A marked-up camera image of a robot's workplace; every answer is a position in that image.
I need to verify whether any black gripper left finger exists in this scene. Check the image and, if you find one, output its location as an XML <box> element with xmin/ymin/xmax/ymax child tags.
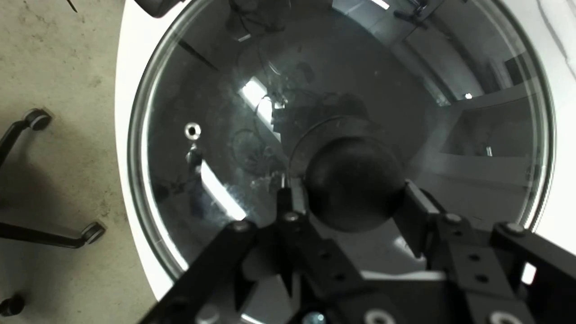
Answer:
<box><xmin>140</xmin><ymin>170</ymin><xmax>368</xmax><ymax>324</ymax></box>

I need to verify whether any black pot with two handles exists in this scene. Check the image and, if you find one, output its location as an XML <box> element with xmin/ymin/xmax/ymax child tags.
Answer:
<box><xmin>127</xmin><ymin>0</ymin><xmax>556</xmax><ymax>302</ymax></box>

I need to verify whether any glass lid with black knob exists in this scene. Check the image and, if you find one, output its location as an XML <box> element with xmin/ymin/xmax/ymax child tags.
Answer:
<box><xmin>125</xmin><ymin>0</ymin><xmax>556</xmax><ymax>302</ymax></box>

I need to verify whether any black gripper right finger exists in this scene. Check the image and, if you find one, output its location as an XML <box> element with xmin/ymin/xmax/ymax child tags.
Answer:
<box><xmin>394</xmin><ymin>177</ymin><xmax>576</xmax><ymax>324</ymax></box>

